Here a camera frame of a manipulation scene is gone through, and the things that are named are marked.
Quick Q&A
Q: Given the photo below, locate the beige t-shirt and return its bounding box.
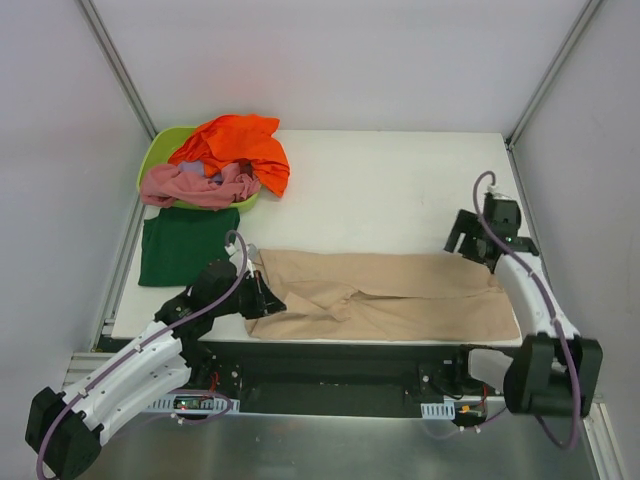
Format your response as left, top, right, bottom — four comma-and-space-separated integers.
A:
245, 249, 520, 343

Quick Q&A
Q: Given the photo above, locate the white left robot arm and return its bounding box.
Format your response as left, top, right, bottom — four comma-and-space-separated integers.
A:
25, 261, 286, 479

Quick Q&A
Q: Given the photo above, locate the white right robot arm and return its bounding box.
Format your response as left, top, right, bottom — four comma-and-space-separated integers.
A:
444, 210, 603, 418

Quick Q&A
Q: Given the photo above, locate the folded dark green t-shirt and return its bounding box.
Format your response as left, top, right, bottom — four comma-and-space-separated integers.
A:
138, 208, 240, 287

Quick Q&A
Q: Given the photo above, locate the pink red t-shirt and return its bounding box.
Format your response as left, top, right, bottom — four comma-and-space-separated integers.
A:
139, 163, 261, 210

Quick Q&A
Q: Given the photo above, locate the lavender t-shirt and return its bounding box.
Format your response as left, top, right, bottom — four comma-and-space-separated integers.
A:
178, 160, 223, 184

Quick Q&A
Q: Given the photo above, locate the orange t-shirt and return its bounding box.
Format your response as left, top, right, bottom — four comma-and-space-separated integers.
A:
168, 114, 290, 197

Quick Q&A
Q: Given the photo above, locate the lime green plastic basket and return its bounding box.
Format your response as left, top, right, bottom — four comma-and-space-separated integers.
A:
136, 126, 259, 214

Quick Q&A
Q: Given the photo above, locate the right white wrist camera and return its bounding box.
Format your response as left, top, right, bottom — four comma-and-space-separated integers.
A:
486, 184, 510, 200

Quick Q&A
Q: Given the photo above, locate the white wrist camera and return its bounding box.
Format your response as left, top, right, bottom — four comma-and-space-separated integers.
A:
486, 184, 510, 200
225, 244, 258, 275

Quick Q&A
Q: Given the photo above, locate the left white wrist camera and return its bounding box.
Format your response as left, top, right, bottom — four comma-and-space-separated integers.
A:
225, 244, 258, 275

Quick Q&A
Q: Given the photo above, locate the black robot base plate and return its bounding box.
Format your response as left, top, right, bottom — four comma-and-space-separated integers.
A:
94, 335, 509, 415

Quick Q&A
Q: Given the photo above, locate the right aluminium table rail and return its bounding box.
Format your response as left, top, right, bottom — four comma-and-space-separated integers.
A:
504, 142, 574, 361

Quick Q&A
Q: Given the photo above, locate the left white cable duct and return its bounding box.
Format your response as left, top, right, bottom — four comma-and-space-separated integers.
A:
144, 394, 240, 415

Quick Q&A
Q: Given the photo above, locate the white cable duct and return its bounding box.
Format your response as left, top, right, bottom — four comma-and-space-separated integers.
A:
144, 394, 240, 415
420, 401, 456, 421

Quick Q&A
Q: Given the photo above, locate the right white cable duct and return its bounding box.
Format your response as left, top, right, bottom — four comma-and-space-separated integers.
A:
420, 401, 456, 421

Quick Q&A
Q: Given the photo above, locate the front aluminium cross rail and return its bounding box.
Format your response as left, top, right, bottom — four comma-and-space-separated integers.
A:
62, 351, 115, 390

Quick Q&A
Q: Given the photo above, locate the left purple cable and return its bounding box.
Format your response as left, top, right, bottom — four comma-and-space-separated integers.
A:
34, 230, 249, 480

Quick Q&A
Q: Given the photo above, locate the right aluminium frame post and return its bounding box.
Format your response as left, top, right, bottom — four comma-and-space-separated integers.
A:
505, 0, 606, 151

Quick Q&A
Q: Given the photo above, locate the aluminium frame post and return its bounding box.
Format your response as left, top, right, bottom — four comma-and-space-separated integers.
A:
505, 0, 606, 151
74, 0, 158, 140

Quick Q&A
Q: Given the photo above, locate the left aluminium frame post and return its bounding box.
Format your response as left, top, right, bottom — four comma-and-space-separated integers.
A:
74, 0, 158, 140

